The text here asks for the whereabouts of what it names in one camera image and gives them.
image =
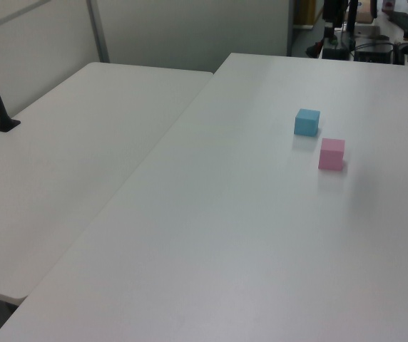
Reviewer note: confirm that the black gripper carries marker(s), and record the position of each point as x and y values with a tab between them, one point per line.
333	10

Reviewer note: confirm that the blue cube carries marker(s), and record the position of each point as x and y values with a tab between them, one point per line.
305	123

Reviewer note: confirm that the pink cube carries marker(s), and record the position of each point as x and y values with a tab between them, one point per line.
330	155

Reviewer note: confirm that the yellow board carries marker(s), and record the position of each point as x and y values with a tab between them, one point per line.
304	12

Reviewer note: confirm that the brown cardboard box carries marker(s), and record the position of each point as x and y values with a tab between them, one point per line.
364	10

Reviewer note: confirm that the black control box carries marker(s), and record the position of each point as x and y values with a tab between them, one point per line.
375	53

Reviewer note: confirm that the grey metal partition post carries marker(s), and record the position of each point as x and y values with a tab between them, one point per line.
290	28

